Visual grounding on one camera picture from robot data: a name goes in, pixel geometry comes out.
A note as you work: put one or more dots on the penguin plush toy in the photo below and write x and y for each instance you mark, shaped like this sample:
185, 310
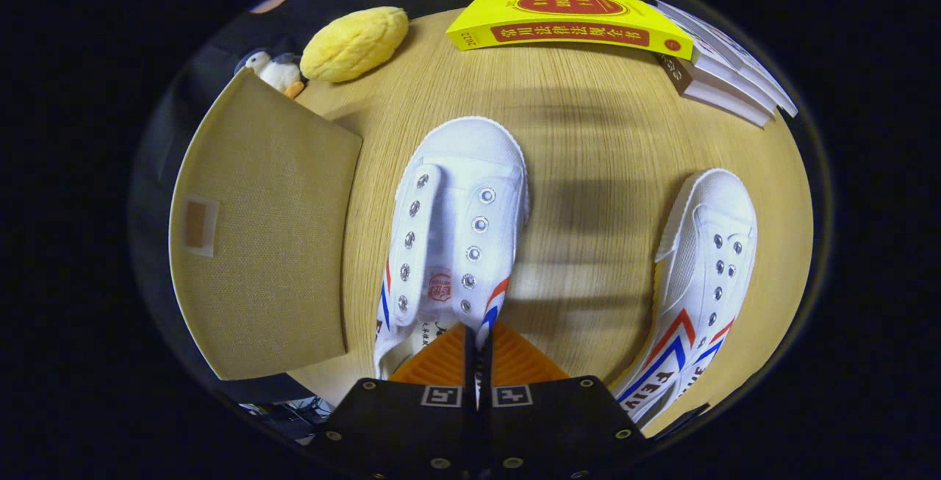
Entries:
273, 72

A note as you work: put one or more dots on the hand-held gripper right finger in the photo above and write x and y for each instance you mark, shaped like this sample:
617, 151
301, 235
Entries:
551, 421

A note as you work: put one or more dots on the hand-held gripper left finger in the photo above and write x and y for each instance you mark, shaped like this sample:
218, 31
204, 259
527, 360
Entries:
412, 421

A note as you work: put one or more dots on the yellow bread-shaped plush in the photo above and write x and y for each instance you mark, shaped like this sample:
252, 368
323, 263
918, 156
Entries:
353, 45

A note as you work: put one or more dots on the white floral cover book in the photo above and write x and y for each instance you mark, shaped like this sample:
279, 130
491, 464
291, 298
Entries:
735, 54

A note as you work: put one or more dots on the yellow book with red circle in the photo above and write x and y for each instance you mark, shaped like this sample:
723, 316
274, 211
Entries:
566, 20

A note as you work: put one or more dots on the beige fabric storage box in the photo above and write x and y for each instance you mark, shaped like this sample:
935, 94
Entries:
265, 245

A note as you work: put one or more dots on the white canvas shoe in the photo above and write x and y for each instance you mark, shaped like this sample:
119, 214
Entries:
456, 237
706, 281

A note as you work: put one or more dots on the brown cover book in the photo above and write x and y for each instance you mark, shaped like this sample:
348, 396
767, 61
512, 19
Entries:
680, 76

